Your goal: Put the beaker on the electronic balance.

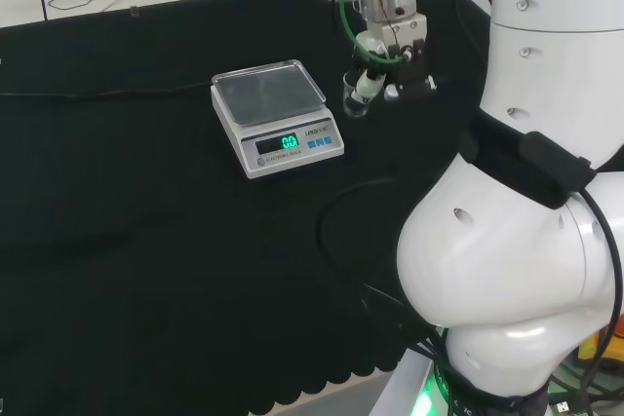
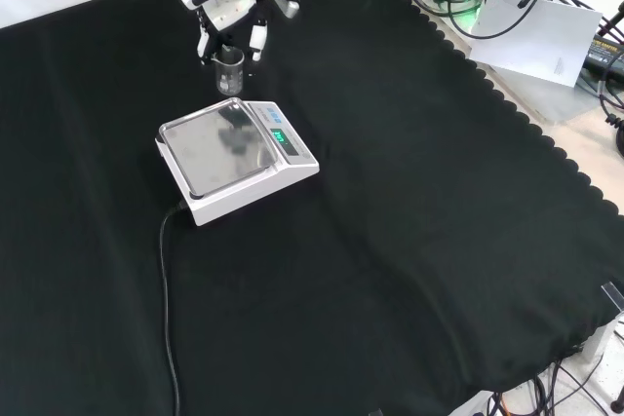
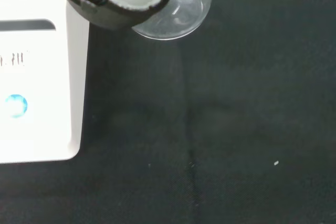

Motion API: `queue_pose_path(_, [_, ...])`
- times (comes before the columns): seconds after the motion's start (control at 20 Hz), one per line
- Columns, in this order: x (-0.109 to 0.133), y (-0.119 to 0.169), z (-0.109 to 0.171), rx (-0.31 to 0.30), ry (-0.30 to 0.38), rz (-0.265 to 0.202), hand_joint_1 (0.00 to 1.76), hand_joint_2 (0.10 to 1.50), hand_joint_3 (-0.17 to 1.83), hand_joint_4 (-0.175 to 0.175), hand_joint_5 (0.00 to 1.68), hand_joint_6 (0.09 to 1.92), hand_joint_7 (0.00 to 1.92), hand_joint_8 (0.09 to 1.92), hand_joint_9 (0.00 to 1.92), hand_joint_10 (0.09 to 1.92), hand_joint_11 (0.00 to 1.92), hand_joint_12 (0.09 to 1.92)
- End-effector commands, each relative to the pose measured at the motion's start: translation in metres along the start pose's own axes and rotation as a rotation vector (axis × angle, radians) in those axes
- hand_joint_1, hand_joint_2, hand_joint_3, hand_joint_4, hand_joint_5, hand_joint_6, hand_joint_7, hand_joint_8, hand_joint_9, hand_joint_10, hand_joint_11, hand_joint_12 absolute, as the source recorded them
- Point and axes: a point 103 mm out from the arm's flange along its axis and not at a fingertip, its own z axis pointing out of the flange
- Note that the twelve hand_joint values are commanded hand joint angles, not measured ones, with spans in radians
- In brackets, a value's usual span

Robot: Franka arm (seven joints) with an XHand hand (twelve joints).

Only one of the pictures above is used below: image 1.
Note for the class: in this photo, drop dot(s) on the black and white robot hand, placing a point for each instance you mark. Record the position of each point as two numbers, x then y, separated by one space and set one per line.
397 38

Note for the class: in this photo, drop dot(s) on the small clear glass beaker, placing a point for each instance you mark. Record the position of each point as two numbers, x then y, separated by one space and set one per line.
350 94

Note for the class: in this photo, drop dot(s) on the white electronic balance steel pan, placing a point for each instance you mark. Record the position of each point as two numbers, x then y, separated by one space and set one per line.
287 143

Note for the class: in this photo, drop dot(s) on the black bench cloth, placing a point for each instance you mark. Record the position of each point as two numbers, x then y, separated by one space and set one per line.
146 250

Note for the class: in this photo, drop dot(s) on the yellow stop button box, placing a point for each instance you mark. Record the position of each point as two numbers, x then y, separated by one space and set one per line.
592 345

